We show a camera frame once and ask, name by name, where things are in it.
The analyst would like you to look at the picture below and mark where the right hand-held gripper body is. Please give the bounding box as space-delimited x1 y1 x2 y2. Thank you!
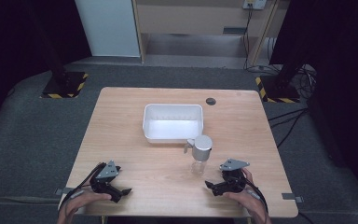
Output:
219 158 251 194

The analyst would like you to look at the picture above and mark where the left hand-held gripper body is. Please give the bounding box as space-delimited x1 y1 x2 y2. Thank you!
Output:
89 160 122 196

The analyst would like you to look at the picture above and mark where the person's left hand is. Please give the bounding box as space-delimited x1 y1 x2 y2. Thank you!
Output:
63 190 113 217

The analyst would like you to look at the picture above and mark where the person's right hand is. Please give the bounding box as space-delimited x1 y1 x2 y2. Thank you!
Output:
224 167 265 217

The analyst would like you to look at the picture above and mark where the clear bottle with silver cap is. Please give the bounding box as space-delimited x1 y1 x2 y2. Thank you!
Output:
183 133 214 176

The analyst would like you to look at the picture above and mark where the white plastic bin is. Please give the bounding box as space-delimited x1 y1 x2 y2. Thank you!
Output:
142 103 205 145

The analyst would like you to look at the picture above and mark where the black striped stand base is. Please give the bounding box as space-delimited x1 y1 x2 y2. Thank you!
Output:
39 71 90 100
255 74 301 104

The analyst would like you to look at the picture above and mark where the white cabinet panel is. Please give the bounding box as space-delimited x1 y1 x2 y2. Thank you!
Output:
74 0 142 58

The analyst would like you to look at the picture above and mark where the dark curtain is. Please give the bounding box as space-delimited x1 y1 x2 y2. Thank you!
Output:
268 0 358 203
0 0 93 138

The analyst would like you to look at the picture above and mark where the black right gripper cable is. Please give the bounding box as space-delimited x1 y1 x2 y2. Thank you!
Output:
243 177 269 215

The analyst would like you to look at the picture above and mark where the grey metal table bracket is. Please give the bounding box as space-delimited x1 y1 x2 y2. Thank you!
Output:
281 192 305 203
54 187 76 197

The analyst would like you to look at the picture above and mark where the black floor cable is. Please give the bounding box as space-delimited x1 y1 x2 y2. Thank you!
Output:
267 107 310 149

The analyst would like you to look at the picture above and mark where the black stand post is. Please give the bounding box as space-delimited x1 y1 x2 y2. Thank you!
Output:
274 46 309 89
27 0 68 84

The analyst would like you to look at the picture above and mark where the tangle of black cables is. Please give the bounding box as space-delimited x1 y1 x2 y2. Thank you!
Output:
287 63 319 100

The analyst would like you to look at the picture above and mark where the black socket cable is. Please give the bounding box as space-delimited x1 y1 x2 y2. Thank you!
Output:
242 7 254 71

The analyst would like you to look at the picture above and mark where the white wall socket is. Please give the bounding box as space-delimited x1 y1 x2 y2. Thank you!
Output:
242 0 268 10

